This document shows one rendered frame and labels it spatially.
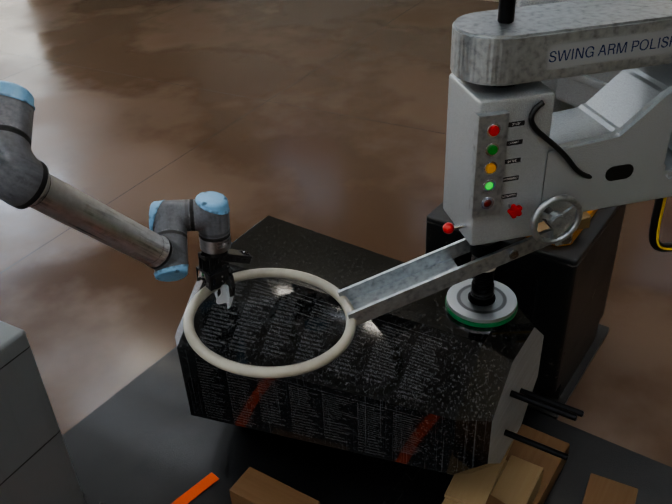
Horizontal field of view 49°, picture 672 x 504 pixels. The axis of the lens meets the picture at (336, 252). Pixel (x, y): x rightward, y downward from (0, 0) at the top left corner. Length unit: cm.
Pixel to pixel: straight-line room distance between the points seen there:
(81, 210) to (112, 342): 189
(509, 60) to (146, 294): 253
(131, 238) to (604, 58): 124
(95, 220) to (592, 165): 128
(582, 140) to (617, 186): 20
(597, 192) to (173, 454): 184
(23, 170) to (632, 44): 143
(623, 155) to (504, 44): 51
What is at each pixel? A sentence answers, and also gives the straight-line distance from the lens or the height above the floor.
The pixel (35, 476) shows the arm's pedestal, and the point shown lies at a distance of 266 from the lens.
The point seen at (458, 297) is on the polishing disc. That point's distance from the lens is 230.
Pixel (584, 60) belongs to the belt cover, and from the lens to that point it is 193.
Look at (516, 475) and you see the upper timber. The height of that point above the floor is 21.
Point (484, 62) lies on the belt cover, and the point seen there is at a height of 161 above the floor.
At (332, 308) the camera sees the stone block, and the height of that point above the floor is 78.
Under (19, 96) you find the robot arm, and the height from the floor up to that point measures 165.
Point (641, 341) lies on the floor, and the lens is 360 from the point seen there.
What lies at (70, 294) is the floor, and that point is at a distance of 402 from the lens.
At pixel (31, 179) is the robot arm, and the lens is 168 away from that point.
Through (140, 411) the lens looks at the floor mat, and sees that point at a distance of 322.
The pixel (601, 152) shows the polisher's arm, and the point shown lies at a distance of 209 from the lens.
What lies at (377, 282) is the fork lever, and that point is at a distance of 219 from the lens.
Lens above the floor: 222
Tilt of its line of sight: 34 degrees down
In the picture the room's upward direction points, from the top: 3 degrees counter-clockwise
